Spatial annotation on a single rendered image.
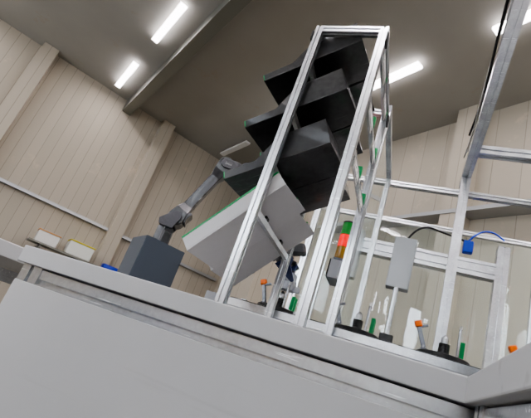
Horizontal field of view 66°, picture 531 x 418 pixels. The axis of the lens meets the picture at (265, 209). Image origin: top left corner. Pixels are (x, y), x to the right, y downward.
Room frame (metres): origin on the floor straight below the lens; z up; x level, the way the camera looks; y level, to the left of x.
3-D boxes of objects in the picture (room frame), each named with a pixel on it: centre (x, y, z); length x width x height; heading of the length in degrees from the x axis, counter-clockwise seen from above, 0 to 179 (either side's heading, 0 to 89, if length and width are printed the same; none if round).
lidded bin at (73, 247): (8.40, 3.24, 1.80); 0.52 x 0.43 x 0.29; 121
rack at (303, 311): (0.97, -0.12, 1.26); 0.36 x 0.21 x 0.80; 157
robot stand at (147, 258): (1.37, 0.30, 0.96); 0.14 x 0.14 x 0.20; 31
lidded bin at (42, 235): (8.08, 3.77, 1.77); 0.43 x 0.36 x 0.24; 121
